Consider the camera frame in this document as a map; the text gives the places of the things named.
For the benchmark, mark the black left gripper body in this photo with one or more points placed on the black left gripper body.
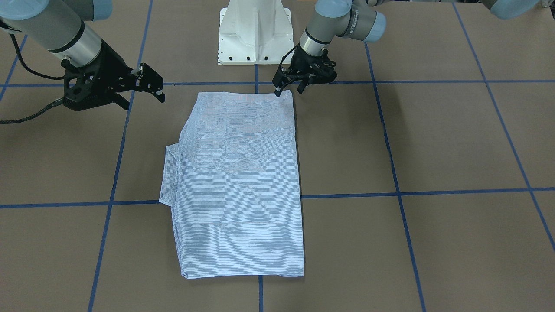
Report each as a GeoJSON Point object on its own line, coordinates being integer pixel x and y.
{"type": "Point", "coordinates": [307, 57]}

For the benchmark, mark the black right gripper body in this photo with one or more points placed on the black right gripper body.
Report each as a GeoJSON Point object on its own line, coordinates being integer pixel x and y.
{"type": "Point", "coordinates": [111, 62]}

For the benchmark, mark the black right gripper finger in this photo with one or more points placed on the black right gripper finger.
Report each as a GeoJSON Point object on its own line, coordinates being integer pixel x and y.
{"type": "Point", "coordinates": [121, 101]}
{"type": "Point", "coordinates": [146, 79]}

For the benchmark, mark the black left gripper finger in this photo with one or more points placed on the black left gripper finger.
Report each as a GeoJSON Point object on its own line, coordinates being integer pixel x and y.
{"type": "Point", "coordinates": [302, 86]}
{"type": "Point", "coordinates": [281, 80]}

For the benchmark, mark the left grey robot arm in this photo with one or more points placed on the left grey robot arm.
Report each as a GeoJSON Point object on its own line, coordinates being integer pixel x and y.
{"type": "Point", "coordinates": [354, 19]}

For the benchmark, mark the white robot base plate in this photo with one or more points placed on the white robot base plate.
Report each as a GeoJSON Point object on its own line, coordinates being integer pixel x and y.
{"type": "Point", "coordinates": [255, 32]}

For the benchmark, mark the blue striped button shirt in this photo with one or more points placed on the blue striped button shirt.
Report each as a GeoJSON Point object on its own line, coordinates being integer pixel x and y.
{"type": "Point", "coordinates": [232, 184]}

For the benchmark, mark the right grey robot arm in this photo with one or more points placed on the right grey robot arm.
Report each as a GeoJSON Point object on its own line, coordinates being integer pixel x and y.
{"type": "Point", "coordinates": [59, 26]}

